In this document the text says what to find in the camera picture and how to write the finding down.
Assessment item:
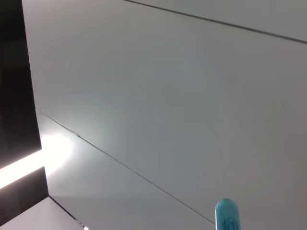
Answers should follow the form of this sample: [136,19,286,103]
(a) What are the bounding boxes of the blue scissors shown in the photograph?
[214,198,241,230]

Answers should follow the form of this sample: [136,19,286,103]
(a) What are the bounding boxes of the bright ceiling strip light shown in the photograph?
[0,133,75,190]

